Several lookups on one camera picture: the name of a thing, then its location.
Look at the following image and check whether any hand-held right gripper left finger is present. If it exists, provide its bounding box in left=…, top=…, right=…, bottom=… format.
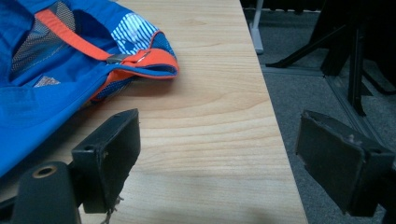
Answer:
left=71, top=108, right=142, bottom=215

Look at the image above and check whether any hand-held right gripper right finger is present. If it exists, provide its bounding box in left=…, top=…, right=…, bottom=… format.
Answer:
left=294, top=109, right=396, bottom=217

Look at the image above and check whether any black metal stand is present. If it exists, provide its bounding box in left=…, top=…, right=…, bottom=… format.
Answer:
left=264, top=0, right=396, bottom=118

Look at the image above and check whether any white table leg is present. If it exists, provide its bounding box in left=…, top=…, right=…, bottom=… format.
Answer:
left=248, top=0, right=265, bottom=55

